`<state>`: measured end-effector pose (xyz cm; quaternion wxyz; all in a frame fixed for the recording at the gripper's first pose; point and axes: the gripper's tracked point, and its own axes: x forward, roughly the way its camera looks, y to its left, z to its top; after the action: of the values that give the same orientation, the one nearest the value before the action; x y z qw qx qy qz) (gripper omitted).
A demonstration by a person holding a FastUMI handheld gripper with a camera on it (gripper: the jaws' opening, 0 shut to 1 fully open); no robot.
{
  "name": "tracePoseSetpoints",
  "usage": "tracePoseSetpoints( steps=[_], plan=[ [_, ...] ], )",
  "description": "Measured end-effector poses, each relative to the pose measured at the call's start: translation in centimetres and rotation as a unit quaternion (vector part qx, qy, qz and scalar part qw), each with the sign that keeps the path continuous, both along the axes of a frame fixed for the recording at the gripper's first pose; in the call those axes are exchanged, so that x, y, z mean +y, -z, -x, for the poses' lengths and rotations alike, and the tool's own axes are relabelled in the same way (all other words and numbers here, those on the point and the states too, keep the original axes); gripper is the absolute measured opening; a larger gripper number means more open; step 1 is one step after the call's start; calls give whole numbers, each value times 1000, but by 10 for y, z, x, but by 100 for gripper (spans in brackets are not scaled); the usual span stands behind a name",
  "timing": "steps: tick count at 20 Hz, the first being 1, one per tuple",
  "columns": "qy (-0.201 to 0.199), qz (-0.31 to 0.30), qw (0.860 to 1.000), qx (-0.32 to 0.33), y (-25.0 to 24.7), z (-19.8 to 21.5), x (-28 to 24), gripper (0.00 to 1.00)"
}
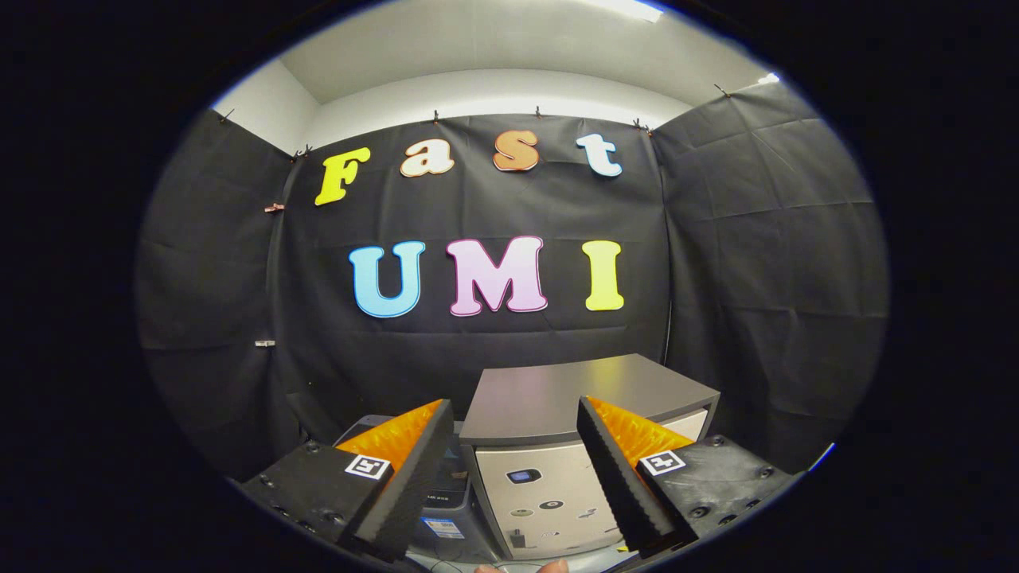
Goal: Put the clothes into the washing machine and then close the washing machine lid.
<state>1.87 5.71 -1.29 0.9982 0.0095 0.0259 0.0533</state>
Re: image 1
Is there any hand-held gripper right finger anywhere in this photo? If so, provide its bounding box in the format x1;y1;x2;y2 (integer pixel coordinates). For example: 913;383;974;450
576;396;798;560

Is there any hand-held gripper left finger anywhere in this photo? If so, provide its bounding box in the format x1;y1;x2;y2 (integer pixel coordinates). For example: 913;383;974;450
237;398;455;564

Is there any dark grey washing machine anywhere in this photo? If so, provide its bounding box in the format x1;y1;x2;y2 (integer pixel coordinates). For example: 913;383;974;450
334;414;498;566

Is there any grey cabinet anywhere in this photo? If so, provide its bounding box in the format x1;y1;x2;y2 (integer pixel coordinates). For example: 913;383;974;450
459;353;721;562

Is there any black backdrop cloth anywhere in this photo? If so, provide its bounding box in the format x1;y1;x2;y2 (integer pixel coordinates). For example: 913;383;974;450
135;80;890;482

